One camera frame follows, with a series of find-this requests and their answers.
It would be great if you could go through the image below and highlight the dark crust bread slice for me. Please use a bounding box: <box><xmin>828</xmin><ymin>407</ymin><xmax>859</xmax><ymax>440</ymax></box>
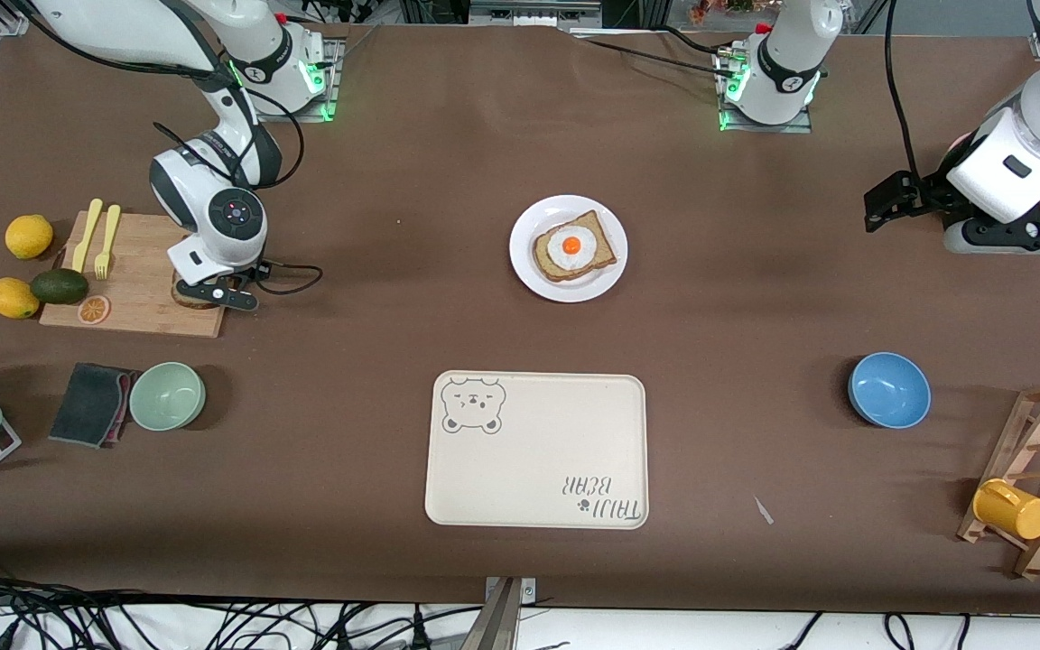
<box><xmin>532</xmin><ymin>209</ymin><xmax>618</xmax><ymax>283</ymax></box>

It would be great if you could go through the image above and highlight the white round plate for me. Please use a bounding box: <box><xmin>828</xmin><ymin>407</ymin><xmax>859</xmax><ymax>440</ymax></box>
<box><xmin>509</xmin><ymin>194</ymin><xmax>629</xmax><ymax>303</ymax></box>

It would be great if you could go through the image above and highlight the fried egg toy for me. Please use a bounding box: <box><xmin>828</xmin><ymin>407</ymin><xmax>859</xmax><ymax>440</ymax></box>
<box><xmin>546</xmin><ymin>226</ymin><xmax>598</xmax><ymax>272</ymax></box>

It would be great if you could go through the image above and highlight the light brown bread slice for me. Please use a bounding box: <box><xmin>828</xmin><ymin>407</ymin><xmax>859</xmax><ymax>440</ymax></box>
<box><xmin>171</xmin><ymin>284</ymin><xmax>225</xmax><ymax>311</ymax></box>

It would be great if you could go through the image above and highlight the blue bowl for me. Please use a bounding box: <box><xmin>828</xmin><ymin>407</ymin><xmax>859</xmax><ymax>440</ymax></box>
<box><xmin>848</xmin><ymin>351</ymin><xmax>933</xmax><ymax>430</ymax></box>

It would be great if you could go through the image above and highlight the yellow cup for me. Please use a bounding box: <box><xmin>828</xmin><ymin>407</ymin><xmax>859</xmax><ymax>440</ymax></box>
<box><xmin>972</xmin><ymin>478</ymin><xmax>1040</xmax><ymax>542</ymax></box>

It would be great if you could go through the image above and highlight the wooden cup rack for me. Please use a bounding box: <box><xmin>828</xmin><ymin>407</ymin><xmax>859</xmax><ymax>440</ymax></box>
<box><xmin>956</xmin><ymin>381</ymin><xmax>1040</xmax><ymax>580</ymax></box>

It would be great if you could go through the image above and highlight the grey metal box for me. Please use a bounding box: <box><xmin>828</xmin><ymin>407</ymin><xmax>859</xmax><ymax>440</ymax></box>
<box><xmin>469</xmin><ymin>0</ymin><xmax>604</xmax><ymax>30</ymax></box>

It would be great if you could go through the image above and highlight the cream bear-print tray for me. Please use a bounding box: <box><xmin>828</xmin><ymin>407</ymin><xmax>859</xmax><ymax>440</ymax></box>
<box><xmin>423</xmin><ymin>369</ymin><xmax>650</xmax><ymax>531</ymax></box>

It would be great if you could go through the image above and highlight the pale green bowl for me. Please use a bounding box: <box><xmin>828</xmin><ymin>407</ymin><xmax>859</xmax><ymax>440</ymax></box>
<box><xmin>128</xmin><ymin>361</ymin><xmax>208</xmax><ymax>432</ymax></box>

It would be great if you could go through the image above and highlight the wooden cutting board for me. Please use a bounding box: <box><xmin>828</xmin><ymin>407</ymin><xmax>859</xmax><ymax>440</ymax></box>
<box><xmin>39</xmin><ymin>211</ymin><xmax>234</xmax><ymax>339</ymax></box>

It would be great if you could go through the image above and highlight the yellow plastic fork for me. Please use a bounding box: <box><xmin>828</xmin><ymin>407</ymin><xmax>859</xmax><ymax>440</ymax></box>
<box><xmin>94</xmin><ymin>205</ymin><xmax>122</xmax><ymax>280</ymax></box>

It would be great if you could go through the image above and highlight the yellow plastic knife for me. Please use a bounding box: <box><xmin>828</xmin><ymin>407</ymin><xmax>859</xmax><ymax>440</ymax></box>
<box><xmin>71</xmin><ymin>200</ymin><xmax>104</xmax><ymax>274</ymax></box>

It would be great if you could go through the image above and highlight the dark grey folded cloth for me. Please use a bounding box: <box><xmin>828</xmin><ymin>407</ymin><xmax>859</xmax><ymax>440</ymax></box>
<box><xmin>48</xmin><ymin>362</ymin><xmax>140</xmax><ymax>450</ymax></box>

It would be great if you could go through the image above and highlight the green avocado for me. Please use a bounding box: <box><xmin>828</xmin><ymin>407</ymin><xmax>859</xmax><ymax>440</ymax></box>
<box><xmin>30</xmin><ymin>268</ymin><xmax>89</xmax><ymax>306</ymax></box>

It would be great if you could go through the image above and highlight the yellow lemon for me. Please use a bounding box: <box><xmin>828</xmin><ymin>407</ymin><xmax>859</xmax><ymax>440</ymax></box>
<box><xmin>5</xmin><ymin>214</ymin><xmax>54</xmax><ymax>261</ymax></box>
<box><xmin>0</xmin><ymin>277</ymin><xmax>41</xmax><ymax>320</ymax></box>

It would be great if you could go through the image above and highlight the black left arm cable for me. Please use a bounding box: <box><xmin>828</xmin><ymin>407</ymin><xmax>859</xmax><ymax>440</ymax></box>
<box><xmin>883</xmin><ymin>0</ymin><xmax>923</xmax><ymax>181</ymax></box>

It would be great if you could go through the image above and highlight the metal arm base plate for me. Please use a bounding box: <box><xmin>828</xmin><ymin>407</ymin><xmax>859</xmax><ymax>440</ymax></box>
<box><xmin>714</xmin><ymin>45</ymin><xmax>814</xmax><ymax>135</ymax></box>
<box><xmin>254</xmin><ymin>36</ymin><xmax>346</xmax><ymax>124</ymax></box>

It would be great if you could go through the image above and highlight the metal table clamp bracket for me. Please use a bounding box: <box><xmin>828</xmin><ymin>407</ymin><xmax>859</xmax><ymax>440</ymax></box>
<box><xmin>470</xmin><ymin>576</ymin><xmax>539</xmax><ymax>650</ymax></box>

